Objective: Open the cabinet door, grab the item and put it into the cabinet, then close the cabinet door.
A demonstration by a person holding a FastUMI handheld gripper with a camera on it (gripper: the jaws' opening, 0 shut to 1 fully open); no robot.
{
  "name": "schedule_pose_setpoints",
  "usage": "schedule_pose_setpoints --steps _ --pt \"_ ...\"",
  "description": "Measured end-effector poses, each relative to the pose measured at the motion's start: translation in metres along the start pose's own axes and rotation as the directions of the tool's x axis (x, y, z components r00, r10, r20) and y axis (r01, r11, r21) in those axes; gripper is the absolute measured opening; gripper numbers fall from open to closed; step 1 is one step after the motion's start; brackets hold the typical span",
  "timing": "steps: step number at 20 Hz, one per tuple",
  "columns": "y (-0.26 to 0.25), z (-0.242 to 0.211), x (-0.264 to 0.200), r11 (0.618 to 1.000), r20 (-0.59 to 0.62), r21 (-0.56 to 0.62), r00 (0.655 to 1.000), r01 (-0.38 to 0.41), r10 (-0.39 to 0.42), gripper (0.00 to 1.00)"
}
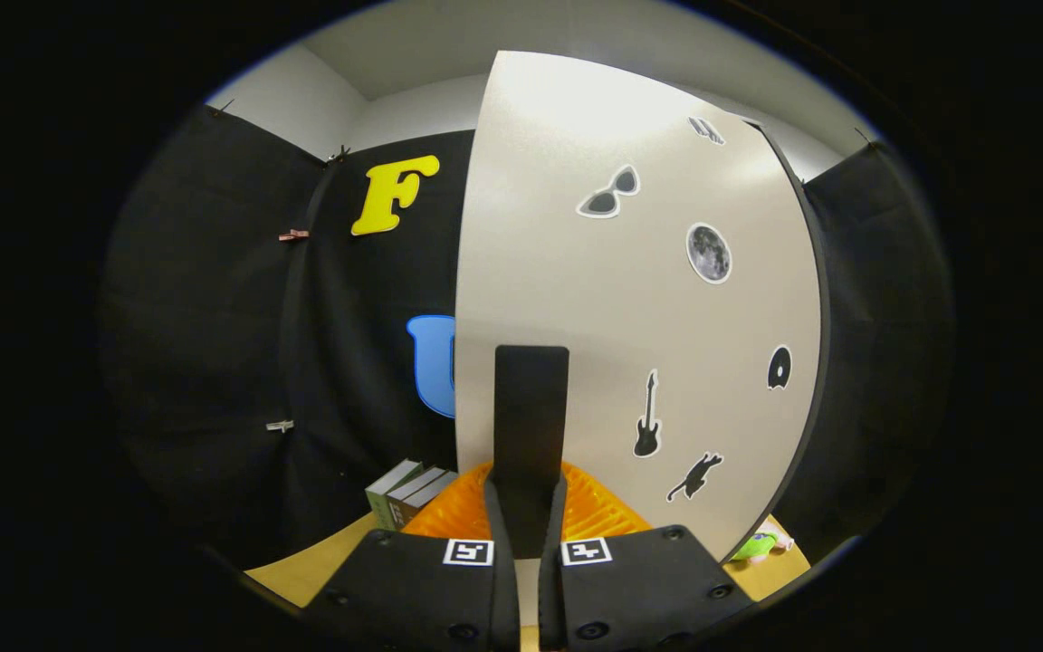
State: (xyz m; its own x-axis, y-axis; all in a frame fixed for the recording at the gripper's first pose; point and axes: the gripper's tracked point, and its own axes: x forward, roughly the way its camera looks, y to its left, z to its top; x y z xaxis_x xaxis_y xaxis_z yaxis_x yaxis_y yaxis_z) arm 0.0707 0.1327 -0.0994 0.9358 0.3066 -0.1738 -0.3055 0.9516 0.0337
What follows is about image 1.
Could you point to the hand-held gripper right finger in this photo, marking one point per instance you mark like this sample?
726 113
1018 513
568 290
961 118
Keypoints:
550 607

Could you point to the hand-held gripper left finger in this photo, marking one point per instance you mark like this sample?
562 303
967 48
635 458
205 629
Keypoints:
505 607

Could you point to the beige cabinet door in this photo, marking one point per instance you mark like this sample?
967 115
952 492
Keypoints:
621 299

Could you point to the green book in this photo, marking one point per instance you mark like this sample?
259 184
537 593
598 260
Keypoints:
386 498

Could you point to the green plush toy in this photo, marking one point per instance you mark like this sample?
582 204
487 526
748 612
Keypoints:
757 546

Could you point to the white clothes peg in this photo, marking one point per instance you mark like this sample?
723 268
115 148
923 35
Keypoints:
280 425

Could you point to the grey cabinet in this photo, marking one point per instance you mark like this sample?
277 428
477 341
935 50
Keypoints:
826 308

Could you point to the black backdrop cloth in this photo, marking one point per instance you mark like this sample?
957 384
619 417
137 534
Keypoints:
214 317

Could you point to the pink clothes peg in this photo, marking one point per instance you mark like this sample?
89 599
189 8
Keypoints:
293 234

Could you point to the black cloth clip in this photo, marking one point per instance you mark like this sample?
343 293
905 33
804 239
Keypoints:
338 154

